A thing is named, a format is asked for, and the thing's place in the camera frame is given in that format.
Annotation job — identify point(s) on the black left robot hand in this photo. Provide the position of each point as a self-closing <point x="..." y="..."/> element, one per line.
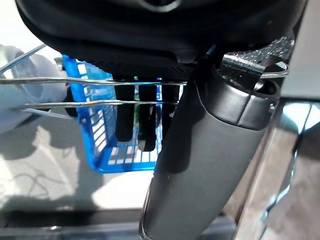
<point x="200" y="162"/>

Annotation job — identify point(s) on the blue plastic shopping basket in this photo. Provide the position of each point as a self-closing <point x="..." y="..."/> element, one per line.
<point x="125" y="170"/>

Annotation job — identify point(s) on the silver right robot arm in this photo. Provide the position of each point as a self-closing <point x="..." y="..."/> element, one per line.
<point x="30" y="75"/>

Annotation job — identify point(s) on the green soda bottle lime label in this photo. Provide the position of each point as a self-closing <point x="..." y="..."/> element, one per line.
<point x="137" y="117"/>

